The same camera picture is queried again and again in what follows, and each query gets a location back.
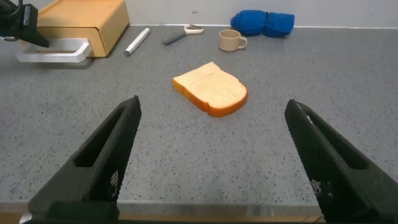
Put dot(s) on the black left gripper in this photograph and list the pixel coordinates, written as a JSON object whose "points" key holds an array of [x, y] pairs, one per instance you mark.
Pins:
{"points": [[15, 25]]}

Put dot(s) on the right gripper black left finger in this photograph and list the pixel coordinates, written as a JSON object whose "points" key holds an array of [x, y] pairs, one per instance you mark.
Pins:
{"points": [[105, 161]]}

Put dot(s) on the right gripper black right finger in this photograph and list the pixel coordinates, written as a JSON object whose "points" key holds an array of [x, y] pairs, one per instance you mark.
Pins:
{"points": [[339, 174]]}

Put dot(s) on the white pen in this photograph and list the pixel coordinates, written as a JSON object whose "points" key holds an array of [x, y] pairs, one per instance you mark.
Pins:
{"points": [[136, 42]]}

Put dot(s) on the white bread slice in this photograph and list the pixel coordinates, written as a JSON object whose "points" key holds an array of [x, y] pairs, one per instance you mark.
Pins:
{"points": [[214, 88]]}

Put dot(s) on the rolled blue cloth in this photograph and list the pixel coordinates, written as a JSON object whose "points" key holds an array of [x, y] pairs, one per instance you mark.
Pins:
{"points": [[264, 23]]}

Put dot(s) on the beige cup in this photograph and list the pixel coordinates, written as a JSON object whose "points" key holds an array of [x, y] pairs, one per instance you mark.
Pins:
{"points": [[228, 40]]}

